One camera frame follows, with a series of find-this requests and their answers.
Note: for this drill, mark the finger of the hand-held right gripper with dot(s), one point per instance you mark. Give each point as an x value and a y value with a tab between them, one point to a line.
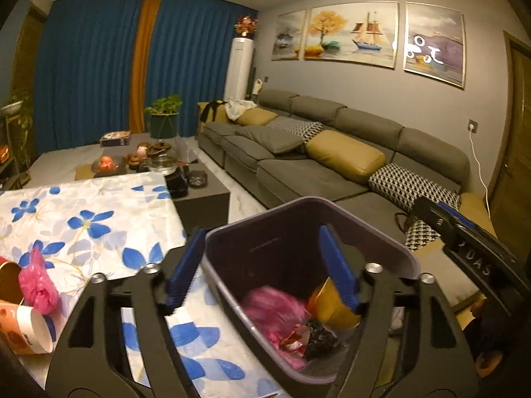
431	217
454	214

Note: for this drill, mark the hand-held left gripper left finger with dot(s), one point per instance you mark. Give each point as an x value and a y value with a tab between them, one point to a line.
186	265

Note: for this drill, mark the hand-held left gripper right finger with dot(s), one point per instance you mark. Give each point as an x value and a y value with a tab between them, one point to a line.
338	265

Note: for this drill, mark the yellow paper cup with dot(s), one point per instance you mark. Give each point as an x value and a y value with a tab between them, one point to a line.
327	311

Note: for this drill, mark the dark grey plastic bin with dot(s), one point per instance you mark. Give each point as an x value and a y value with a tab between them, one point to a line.
269	257

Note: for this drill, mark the black crinkly wrapper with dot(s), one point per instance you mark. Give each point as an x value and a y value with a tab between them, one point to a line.
325	338

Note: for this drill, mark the pink plastic bag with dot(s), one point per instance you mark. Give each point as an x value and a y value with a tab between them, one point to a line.
269	311
39	286

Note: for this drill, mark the red orange plastic bag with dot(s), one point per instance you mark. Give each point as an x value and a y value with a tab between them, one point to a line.
292	342

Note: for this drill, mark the orange printed paper cup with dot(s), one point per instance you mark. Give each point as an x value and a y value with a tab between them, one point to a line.
25	331

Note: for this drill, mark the brown paper cup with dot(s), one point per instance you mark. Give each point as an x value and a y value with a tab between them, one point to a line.
9	282

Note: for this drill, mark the person's right hand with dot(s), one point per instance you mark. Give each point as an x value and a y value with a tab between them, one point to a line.
489	360

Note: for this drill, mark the houndstooth pillow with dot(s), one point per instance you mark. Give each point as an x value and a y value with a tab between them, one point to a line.
421	234

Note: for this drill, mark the large yellow sofa cushion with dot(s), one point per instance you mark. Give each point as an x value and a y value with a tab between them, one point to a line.
477	211

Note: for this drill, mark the black white patterned pillow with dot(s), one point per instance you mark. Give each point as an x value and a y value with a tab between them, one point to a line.
410	184
296	127

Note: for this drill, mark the grey pillow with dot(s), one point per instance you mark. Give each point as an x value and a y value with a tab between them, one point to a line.
269	139
448	282

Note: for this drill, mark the dark grey coffee table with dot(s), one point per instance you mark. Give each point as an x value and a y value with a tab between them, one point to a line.
207	207

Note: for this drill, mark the black ashtray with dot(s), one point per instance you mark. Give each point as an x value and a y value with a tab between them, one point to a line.
197	179

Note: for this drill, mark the blue floral tablecloth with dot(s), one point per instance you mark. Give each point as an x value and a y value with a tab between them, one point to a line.
103	236

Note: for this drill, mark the brown wooden door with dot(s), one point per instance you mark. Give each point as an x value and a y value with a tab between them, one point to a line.
512	132

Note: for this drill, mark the glass kettle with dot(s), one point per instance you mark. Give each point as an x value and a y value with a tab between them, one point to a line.
162	163

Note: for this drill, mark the yellow leather cushion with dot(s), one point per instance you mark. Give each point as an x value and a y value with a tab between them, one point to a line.
344	155

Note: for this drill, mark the grey sectional sofa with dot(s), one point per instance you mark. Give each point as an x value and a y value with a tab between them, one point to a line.
365	124

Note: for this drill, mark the small pink ornament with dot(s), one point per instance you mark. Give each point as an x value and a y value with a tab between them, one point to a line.
143	151

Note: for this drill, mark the orange fruit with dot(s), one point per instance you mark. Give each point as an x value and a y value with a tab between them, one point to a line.
106	163

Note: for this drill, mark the flat printed box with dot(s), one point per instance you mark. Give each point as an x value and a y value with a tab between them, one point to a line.
116	137

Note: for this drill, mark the potted plant dark green pot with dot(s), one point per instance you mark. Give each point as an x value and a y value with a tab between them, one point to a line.
164	116

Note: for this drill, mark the black garment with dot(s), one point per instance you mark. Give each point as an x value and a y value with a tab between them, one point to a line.
211	111

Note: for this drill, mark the small yellow cushion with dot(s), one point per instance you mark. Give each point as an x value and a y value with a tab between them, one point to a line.
257	117

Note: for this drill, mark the white cloth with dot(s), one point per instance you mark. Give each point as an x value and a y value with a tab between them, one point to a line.
240	108

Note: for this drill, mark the framed purple sky painting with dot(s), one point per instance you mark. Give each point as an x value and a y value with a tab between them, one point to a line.
433	43

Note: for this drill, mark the dark television stand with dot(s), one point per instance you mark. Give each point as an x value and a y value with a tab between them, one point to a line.
8	180

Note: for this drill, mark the blue curtain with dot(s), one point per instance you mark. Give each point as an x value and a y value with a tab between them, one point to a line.
87	74
199	66

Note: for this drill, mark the framed sailboat painting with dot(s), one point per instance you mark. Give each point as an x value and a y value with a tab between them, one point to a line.
352	33

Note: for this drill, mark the white standing air conditioner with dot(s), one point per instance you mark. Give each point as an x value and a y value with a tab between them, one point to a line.
238	68

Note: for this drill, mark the orange curtain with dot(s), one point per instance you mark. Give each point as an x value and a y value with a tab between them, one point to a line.
143	62

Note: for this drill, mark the orange glowing ornament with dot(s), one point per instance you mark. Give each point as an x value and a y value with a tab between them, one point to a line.
3	153

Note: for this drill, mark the small framed landscape painting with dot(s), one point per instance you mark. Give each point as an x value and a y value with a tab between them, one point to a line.
289	35

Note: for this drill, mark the red gold flower ornament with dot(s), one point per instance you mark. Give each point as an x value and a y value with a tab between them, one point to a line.
245	27

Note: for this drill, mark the wall socket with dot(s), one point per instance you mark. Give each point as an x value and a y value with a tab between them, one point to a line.
473	126

